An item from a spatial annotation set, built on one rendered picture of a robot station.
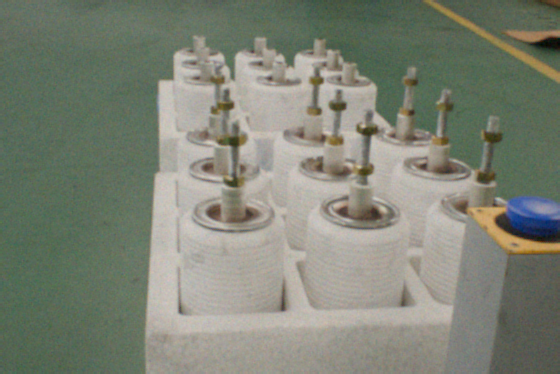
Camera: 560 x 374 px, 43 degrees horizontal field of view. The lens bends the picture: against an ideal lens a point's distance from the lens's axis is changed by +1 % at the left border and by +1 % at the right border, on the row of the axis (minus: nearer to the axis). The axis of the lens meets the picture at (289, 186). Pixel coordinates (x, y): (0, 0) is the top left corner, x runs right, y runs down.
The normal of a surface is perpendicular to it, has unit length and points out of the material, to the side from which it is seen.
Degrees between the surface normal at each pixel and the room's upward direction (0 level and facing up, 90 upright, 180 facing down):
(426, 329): 90
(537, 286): 90
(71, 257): 0
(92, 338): 0
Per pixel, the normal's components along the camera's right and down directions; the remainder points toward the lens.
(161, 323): 0.04, -0.93
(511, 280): 0.15, 0.36
